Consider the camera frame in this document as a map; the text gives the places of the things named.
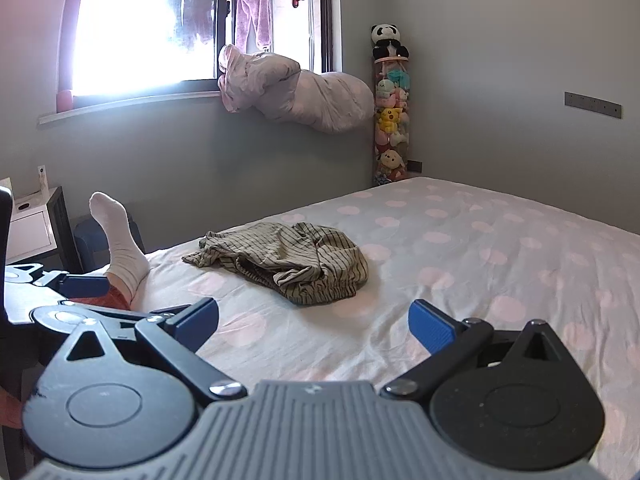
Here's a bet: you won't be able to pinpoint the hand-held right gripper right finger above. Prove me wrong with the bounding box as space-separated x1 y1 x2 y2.
381 299 576 402

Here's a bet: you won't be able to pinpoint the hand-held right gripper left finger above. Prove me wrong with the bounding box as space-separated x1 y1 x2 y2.
50 297 248 403

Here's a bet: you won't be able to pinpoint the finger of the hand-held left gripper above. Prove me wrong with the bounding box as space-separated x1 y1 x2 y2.
5 263 110 300
29 304 173 335

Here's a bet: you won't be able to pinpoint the tan striped pants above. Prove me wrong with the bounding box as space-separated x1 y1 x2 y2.
181 221 370 306

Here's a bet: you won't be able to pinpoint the person's orange pants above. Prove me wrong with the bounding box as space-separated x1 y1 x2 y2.
65 285 132 311

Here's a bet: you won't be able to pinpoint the white dotted cloth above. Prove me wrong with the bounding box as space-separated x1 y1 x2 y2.
89 191 151 306

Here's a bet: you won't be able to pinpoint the bed with pink-dotted sheet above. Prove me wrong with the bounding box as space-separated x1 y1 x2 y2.
65 176 640 471

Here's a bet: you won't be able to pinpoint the white nightstand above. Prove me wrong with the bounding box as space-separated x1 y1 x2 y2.
0 186 81 273

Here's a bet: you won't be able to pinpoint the white window sill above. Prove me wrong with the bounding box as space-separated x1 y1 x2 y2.
39 89 223 126

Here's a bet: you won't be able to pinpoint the clear tube of plush toys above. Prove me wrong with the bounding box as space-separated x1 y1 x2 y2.
372 56 412 187

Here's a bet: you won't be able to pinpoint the window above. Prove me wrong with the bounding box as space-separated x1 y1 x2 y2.
60 0 333 98

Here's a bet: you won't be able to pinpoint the rolled pale pink quilt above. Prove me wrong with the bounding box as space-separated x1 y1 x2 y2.
217 44 376 135

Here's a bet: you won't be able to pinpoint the panda plush toy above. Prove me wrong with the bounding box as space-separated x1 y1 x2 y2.
370 23 410 61

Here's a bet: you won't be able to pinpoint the hanging dark garment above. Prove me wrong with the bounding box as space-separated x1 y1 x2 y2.
152 0 221 51

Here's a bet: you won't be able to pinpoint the hanging purple pants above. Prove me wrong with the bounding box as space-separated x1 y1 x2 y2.
235 0 275 53

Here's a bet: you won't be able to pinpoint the grey wall switch panel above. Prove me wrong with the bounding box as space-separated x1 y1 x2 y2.
564 91 623 120

